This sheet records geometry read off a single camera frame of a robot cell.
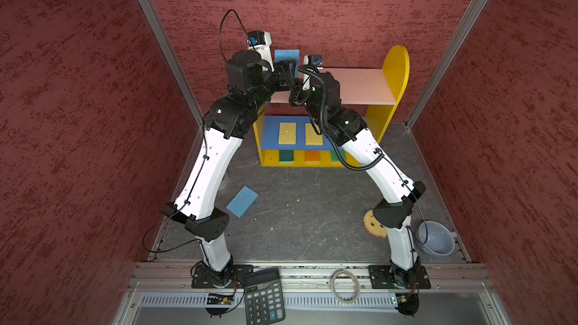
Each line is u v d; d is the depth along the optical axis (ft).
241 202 2.96
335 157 1.60
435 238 2.67
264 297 2.25
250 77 1.39
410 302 2.28
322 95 1.53
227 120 1.36
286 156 3.39
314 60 1.81
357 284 2.36
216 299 2.39
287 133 3.18
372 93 2.44
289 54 2.16
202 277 2.42
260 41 1.62
